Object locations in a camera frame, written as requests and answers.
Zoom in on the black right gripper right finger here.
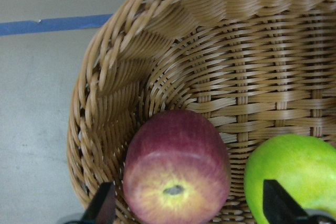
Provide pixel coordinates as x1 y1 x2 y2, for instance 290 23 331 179
262 179 318 224

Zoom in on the green apple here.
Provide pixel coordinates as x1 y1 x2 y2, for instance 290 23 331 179
244 134 335 223

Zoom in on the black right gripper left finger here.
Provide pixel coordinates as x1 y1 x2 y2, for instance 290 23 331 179
81 182 116 224

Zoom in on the red yellow apple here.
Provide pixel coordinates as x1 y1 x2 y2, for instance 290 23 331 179
123 110 231 223

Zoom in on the woven wicker basket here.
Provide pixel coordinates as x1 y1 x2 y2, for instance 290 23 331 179
67 0 335 223

